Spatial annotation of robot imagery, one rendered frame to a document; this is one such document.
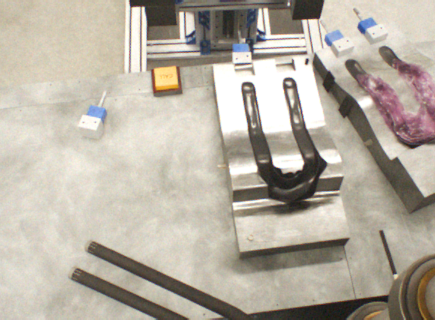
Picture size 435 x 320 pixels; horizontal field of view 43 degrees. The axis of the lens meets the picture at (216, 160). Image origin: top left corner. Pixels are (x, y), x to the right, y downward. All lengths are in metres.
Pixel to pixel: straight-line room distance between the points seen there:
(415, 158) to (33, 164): 0.96
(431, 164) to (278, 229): 0.40
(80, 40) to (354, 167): 1.65
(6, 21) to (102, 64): 0.55
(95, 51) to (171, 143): 1.28
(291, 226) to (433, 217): 0.37
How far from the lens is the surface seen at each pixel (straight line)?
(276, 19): 2.47
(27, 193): 1.47
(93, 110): 1.48
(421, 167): 1.38
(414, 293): 0.59
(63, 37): 2.76
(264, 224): 1.30
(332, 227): 1.32
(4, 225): 1.45
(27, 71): 2.68
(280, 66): 1.51
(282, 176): 1.25
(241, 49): 1.56
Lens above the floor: 2.08
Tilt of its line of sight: 64 degrees down
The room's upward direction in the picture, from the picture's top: straight up
